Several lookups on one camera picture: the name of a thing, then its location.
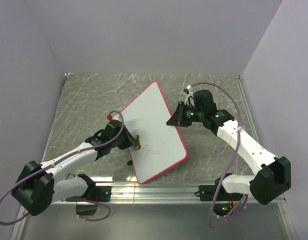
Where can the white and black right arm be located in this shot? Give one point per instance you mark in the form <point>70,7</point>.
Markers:
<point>271,174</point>

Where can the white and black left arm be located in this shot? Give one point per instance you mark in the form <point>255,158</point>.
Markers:
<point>41,184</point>

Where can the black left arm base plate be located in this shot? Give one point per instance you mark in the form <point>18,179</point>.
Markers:
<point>98,194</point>

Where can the aluminium mounting rail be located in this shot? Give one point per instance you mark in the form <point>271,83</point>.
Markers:
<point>131,192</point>

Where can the yellow and black eraser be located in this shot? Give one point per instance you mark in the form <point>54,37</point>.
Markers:
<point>136,145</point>

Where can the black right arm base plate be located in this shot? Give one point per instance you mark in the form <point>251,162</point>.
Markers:
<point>207,192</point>

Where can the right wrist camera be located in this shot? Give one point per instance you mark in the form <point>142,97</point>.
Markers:
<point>189,93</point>

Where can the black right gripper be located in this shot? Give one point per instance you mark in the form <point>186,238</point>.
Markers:
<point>177,118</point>

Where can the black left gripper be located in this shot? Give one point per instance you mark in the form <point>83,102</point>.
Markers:
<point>130,141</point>

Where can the red-framed whiteboard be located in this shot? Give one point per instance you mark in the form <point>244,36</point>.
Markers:
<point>161,145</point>

